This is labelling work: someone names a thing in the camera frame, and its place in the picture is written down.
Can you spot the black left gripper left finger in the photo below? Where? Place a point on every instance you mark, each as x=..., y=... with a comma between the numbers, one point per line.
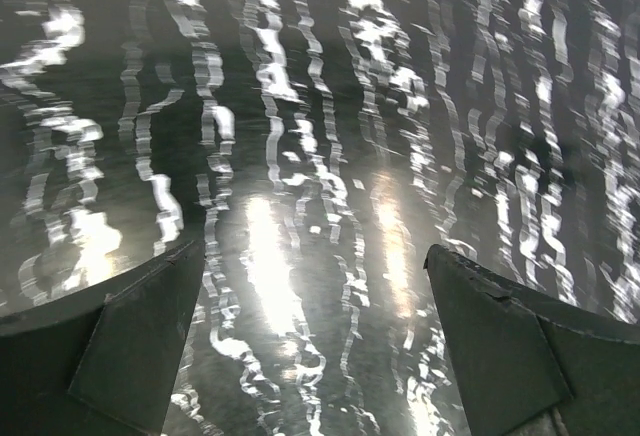
x=103, y=360

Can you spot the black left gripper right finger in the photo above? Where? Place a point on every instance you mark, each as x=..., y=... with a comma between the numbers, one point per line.
x=529, y=364

